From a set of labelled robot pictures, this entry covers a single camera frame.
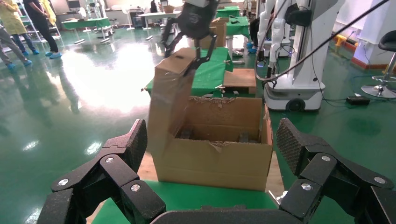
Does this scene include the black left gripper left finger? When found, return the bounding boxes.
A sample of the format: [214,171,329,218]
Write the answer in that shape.
[37,119,167,224]

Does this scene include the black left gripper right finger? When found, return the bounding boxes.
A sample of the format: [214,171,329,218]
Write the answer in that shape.
[276,117,396,224]

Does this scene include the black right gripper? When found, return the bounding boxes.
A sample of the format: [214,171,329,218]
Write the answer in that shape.
[161,0,219,77]

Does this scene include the brown cardboard carton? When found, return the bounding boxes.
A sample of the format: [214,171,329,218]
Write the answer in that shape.
[198,17,228,50]

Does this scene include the large open cardboard carton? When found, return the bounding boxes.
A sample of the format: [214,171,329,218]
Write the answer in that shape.
[155,96,275,192]

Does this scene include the green tablecloth with clips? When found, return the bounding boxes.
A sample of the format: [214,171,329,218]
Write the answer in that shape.
[145,46,234,97]

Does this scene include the white table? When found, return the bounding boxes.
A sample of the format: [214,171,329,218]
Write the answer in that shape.
[137,11,183,32]

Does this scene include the green cloth covered table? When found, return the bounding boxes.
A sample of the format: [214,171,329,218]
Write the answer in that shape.
[62,17,111,31]
[216,6,241,18]
[226,16,251,39]

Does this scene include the low wooden platform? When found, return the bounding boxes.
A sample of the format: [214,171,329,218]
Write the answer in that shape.
[223,68,257,95]

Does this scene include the seated person dark clothes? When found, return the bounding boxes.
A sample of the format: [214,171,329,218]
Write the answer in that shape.
[246,17,263,54]

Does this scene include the black power adapter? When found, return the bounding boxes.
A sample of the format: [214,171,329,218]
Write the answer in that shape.
[346,96,371,106]

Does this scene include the white robot with arms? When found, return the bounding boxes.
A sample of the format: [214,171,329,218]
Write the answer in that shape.
[257,0,295,67]

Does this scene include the large green tablecloth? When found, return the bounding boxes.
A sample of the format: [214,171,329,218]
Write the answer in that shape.
[92,181,277,224]

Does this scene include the white wheeled robot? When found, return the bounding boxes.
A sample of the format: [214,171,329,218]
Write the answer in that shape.
[263,0,347,112]

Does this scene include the person in yellow top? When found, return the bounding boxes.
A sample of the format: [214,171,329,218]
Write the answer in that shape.
[39,0,58,27]

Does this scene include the person in black clothes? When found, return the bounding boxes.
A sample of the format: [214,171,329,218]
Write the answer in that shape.
[23,0,63,60]

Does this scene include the black stool chrome base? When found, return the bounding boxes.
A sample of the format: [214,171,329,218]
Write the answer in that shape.
[361,30,396,99]

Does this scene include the person in grey trousers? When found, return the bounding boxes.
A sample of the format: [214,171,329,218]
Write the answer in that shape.
[0,24,33,70]

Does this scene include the person in yellow coat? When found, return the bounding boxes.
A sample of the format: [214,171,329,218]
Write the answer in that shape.
[0,0,40,57]

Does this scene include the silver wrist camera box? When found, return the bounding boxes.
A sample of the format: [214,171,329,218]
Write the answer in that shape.
[184,0,215,8]

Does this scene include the long black cable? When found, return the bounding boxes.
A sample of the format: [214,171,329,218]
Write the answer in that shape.
[255,0,390,83]

